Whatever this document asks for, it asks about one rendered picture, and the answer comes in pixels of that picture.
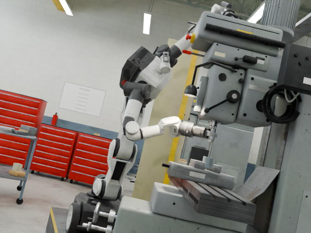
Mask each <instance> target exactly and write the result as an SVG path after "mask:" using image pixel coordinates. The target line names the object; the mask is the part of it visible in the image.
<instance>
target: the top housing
mask: <svg viewBox="0 0 311 233"><path fill-rule="evenodd" d="M206 23H209V24H212V25H216V26H221V27H225V28H229V29H233V30H236V31H241V32H244V33H248V34H253V35H257V36H261V37H265V38H269V39H273V40H277V41H281V40H282V36H283V31H282V30H280V29H276V28H273V27H269V26H265V25H260V24H256V23H252V22H249V21H245V20H241V19H237V18H232V17H228V16H224V15H221V14H217V13H213V12H209V11H204V12H203V13H202V14H201V16H200V18H199V20H198V22H197V24H196V26H195V30H194V33H195V34H196V35H195V40H194V42H193V43H192V44H191V48H192V49H194V50H198V51H202V52H207V50H208V49H209V48H210V47H211V45H212V44H213V43H220V44H224V45H228V46H232V47H236V48H240V49H245V50H249V51H253V52H258V53H262V54H266V55H270V56H278V54H279V51H280V48H279V47H275V46H271V45H265V44H264V43H258V42H255V41H250V40H246V39H243V38H238V37H235V36H231V35H227V34H220V33H219V32H215V31H211V30H206V29H205V25H206Z"/></svg>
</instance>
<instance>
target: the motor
mask: <svg viewBox="0 0 311 233"><path fill-rule="evenodd" d="M300 1H301V0H265V4H264V9H263V13H262V18H261V25H265V26H269V27H273V28H276V29H280V30H282V31H283V36H282V40H281V41H282V42H289V41H291V40H292V39H293V36H294V31H295V26H296V21H297V16H298V12H299V5H300Z"/></svg>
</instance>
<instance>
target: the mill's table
mask: <svg viewBox="0 0 311 233"><path fill-rule="evenodd" d="M168 178H169V179H170V180H171V181H172V183H173V184H174V185H175V186H176V188H177V189H178V190H179V191H180V193H181V194H182V195H183V196H184V197H185V198H186V200H187V201H188V202H189V203H190V205H191V206H192V207H193V208H194V210H195V211H196V212H197V213H200V214H205V215H210V216H214V217H218V218H223V219H227V220H231V221H237V222H241V223H245V224H250V225H253V222H254V217H255V212H256V207H257V205H255V204H253V203H252V202H250V201H248V200H246V199H244V198H243V197H241V196H239V195H237V194H235V193H234V192H232V191H230V190H228V189H225V188H220V187H217V186H212V185H208V184H203V183H198V182H194V181H190V180H186V179H181V178H176V177H172V176H169V175H168Z"/></svg>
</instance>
